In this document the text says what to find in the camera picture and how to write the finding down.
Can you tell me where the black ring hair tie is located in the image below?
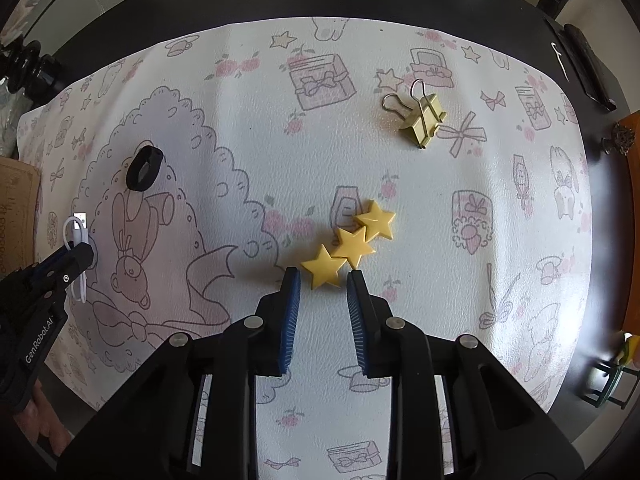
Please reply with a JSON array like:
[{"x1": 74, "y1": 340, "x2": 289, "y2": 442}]
[{"x1": 125, "y1": 145, "x2": 164, "y2": 192}]

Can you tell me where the thin white wire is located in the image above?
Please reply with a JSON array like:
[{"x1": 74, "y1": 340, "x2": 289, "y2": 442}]
[{"x1": 550, "y1": 41, "x2": 570, "y2": 81}]

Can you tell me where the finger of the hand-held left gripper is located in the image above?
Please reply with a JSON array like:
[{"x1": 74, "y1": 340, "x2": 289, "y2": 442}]
[{"x1": 31, "y1": 243, "x2": 97, "y2": 307}]

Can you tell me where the white cartoon printed mat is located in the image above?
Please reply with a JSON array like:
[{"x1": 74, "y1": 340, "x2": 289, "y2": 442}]
[{"x1": 16, "y1": 16, "x2": 593, "y2": 480}]

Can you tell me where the brown cardboard box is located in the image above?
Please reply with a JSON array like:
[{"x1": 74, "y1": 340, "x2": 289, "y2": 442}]
[{"x1": 0, "y1": 156, "x2": 43, "y2": 281}]

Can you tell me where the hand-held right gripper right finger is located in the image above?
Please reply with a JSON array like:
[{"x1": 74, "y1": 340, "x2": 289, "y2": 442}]
[{"x1": 346, "y1": 270, "x2": 586, "y2": 480}]

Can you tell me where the yellow three-star hair clip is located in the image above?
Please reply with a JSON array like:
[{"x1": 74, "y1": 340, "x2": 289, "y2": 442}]
[{"x1": 300, "y1": 199, "x2": 397, "y2": 291}]

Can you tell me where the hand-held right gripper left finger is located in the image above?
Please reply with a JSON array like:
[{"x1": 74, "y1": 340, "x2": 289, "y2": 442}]
[{"x1": 57, "y1": 266, "x2": 303, "y2": 480}]

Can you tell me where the black ribbed stand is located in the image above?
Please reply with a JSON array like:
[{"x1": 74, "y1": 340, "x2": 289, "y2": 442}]
[{"x1": 0, "y1": 39, "x2": 63, "y2": 96}]

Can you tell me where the white usb cable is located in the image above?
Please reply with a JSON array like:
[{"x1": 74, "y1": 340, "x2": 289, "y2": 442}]
[{"x1": 63, "y1": 213, "x2": 97, "y2": 305}]

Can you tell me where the long black case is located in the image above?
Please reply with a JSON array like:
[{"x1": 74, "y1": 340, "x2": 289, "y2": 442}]
[{"x1": 562, "y1": 23, "x2": 618, "y2": 112}]

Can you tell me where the person's left hand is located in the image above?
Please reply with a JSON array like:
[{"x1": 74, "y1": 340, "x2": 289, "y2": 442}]
[{"x1": 14, "y1": 381, "x2": 75, "y2": 457}]

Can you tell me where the yellow-green binder clip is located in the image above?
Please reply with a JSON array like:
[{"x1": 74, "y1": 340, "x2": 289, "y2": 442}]
[{"x1": 382, "y1": 79, "x2": 448, "y2": 151}]

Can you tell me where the yellow toy figure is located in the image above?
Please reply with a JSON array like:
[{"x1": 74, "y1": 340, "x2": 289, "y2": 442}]
[{"x1": 619, "y1": 332, "x2": 640, "y2": 367}]

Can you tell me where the small green toy stool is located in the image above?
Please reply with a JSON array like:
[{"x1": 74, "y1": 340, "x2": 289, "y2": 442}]
[{"x1": 584, "y1": 360, "x2": 640, "y2": 410}]

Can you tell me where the small brown ornament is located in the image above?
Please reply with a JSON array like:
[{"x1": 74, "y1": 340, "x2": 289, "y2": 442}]
[{"x1": 601, "y1": 122, "x2": 637, "y2": 156}]

